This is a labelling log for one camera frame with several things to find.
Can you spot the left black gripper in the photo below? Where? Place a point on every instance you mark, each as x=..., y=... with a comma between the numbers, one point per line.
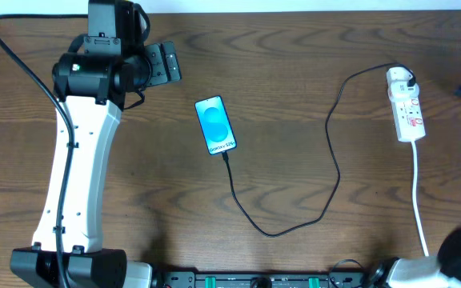
x=166, y=62

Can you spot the white charger plug adapter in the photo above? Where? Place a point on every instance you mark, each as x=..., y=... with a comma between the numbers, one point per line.
x=401, y=84

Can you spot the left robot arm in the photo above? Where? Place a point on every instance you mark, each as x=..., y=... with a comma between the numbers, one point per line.
x=91, y=81

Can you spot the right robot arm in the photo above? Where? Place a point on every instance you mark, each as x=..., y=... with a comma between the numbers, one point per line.
x=431, y=270

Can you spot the blue Samsung Galaxy smartphone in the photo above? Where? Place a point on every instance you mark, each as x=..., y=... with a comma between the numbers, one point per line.
x=215, y=125

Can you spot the white power strip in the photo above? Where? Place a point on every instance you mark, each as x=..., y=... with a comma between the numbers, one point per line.
x=407, y=113

